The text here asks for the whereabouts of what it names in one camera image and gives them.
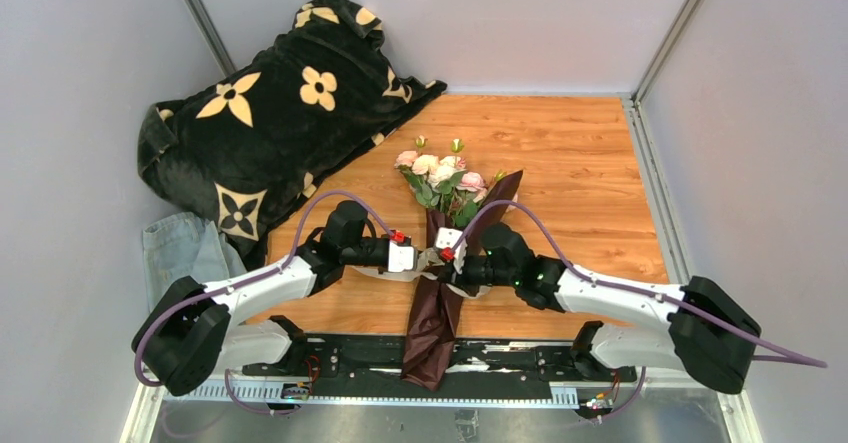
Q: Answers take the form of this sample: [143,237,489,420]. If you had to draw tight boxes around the cream ribbon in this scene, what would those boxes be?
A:
[354,249,491,299]

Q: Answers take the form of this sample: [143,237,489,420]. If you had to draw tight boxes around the dark red wrapping paper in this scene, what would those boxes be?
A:
[401,171,524,391]

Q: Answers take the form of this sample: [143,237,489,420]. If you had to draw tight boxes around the pink fake flower stem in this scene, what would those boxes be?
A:
[393,135,428,170]
[450,171,490,229]

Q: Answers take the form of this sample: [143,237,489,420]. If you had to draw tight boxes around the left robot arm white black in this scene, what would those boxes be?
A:
[131,200,418,396]

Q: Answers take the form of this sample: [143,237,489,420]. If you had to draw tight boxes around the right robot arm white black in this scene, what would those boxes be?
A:
[435,223,761,394]

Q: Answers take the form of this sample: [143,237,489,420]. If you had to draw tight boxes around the black blanket cream flowers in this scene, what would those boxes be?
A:
[137,0,447,270]

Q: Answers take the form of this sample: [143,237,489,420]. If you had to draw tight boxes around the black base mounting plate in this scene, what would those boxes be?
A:
[239,333,639,402]

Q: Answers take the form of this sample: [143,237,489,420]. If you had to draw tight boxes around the light blue denim cloth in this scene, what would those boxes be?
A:
[142,212,246,310]

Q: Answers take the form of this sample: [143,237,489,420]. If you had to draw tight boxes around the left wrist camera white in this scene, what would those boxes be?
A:
[386,240,419,273]

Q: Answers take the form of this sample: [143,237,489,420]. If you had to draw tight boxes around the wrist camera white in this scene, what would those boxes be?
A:
[433,227,466,261]
[386,240,419,273]

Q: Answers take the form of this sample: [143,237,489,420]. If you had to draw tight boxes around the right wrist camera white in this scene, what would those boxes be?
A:
[433,227,466,261]

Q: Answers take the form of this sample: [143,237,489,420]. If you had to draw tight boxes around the aluminium frame rail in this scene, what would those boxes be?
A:
[119,333,763,443]

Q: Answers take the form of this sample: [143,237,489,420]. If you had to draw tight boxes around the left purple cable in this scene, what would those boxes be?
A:
[133,189,407,417]

